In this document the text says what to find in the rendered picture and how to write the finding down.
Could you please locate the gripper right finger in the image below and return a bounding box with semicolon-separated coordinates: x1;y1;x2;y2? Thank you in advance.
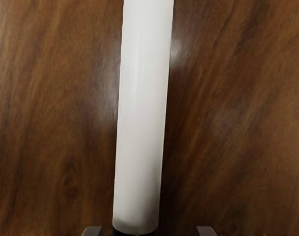
195;226;217;236

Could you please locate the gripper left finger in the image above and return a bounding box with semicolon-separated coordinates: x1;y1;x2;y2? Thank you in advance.
82;226;104;236

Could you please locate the white pen with blue cap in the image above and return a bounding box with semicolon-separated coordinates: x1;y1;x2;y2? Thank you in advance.
111;0;175;236

